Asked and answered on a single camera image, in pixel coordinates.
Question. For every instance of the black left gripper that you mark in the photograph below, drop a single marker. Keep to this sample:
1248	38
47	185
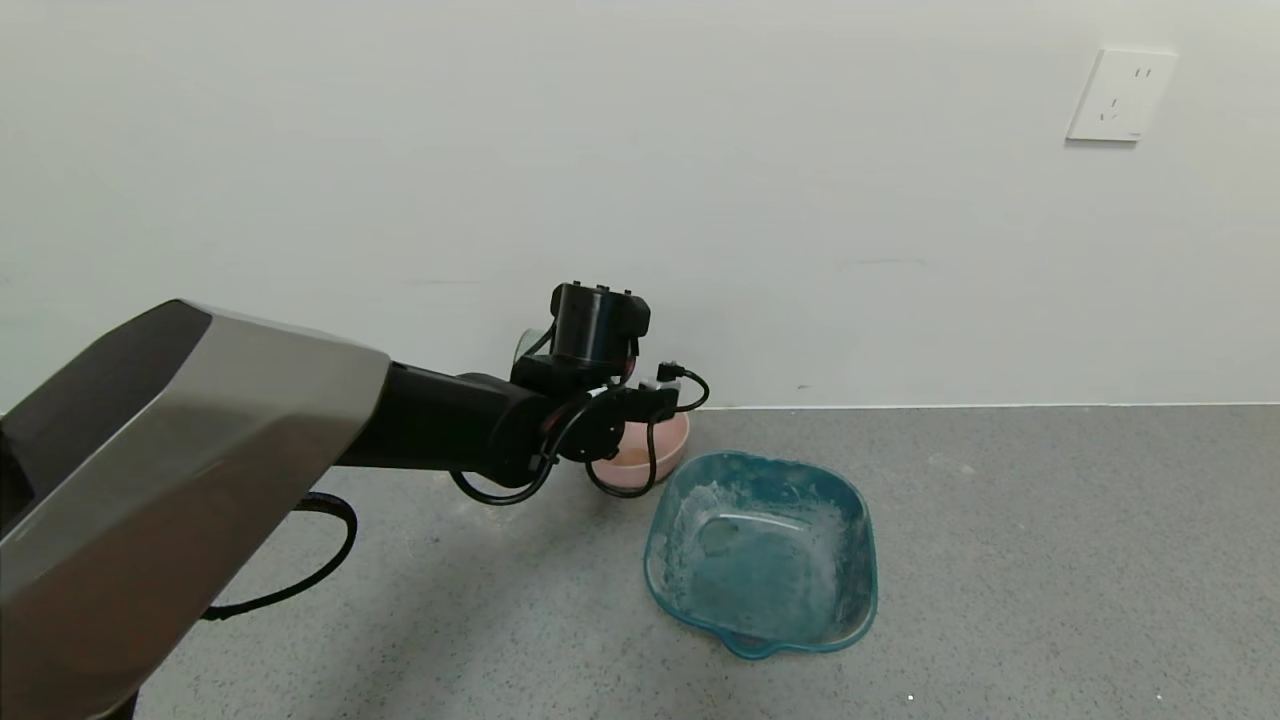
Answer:
640	405

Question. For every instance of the clear ribbed plastic cup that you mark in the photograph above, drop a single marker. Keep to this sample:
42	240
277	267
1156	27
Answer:
528	350

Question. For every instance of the black and silver left robot arm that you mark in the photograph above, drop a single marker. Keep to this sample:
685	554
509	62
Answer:
200	450

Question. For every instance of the pink bowl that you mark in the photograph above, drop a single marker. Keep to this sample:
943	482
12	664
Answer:
670	450

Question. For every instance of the beige powder heap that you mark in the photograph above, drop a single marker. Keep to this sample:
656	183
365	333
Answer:
640	460

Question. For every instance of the white powder residue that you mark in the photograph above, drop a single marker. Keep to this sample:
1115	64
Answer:
700	500

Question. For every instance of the teal square plastic basin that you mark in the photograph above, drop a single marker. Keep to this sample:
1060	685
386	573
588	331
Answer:
760	560

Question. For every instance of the white wall socket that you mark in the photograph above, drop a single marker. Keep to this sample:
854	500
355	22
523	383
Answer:
1122	95

